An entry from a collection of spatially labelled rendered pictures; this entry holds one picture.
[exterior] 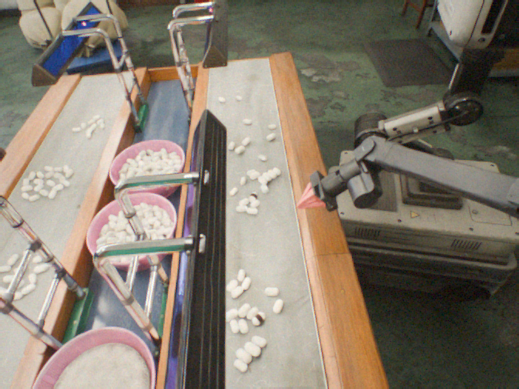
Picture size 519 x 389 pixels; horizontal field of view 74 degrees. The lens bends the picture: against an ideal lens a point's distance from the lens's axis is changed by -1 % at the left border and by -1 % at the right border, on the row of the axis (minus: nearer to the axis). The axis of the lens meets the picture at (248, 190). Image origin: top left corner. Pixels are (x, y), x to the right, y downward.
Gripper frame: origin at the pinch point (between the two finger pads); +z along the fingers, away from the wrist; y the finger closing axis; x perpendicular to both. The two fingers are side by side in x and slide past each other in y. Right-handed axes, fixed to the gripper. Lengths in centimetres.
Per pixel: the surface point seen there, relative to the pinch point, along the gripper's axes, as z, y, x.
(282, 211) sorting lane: 8.8, -6.4, 3.9
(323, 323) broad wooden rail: 4.1, 29.6, 6.6
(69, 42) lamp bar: 41, -66, -68
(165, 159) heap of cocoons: 39, -36, -22
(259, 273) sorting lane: 15.3, 14.4, -1.1
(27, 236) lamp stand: 36, 17, -51
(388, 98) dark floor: -25, -179, 125
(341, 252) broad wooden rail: -3.1, 11.6, 10.8
